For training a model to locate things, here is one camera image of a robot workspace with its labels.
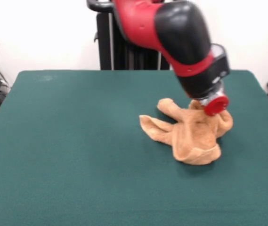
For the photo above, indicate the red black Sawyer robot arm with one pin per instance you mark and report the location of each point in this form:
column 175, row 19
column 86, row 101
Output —
column 181, row 42

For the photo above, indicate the tan terry towel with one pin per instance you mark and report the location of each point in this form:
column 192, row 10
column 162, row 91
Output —
column 195, row 136

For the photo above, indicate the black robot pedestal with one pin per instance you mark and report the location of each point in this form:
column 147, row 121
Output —
column 105, row 47

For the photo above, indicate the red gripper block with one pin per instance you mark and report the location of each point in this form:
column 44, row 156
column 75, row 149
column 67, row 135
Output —
column 216, row 106

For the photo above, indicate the dark green table cloth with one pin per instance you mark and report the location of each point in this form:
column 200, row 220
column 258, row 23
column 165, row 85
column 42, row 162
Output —
column 77, row 164

